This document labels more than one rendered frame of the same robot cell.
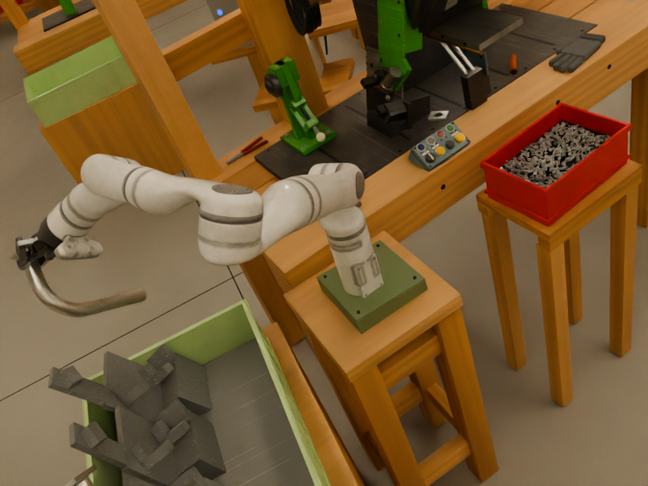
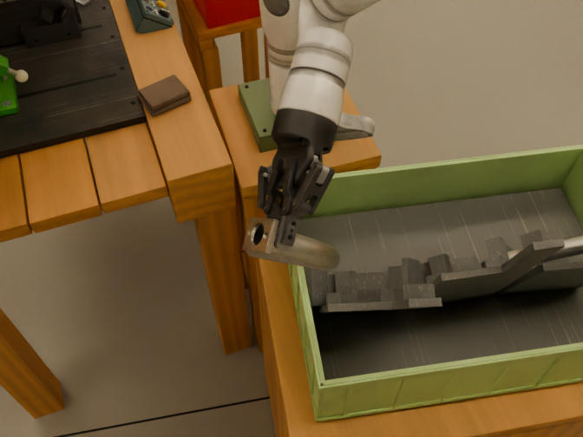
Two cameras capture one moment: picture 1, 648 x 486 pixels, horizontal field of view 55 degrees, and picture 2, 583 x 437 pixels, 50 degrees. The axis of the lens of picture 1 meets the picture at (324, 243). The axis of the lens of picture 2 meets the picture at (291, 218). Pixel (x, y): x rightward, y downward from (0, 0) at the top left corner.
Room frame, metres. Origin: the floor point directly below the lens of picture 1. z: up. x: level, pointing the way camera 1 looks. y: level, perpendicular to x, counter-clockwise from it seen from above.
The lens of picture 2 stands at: (1.08, 0.97, 1.86)
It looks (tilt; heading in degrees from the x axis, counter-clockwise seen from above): 54 degrees down; 268
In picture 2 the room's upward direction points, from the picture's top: straight up
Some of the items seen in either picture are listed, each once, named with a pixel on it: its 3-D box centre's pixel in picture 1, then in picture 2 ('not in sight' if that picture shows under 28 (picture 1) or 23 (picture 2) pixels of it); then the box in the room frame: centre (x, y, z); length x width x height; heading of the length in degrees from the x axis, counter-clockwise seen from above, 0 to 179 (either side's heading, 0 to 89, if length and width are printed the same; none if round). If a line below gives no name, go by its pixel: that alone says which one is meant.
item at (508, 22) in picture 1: (452, 22); not in sight; (1.66, -0.59, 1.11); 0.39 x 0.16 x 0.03; 18
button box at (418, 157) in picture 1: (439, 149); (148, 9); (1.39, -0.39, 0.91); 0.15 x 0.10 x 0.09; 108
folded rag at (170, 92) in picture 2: not in sight; (163, 94); (1.32, -0.08, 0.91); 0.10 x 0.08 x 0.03; 32
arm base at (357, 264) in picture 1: (354, 255); (290, 75); (1.04, -0.05, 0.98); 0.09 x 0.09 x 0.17; 21
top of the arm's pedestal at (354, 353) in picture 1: (368, 299); (291, 127); (1.04, -0.05, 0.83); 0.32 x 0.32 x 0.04; 15
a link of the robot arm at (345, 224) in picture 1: (337, 201); (288, 9); (1.04, -0.06, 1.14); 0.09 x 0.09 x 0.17; 57
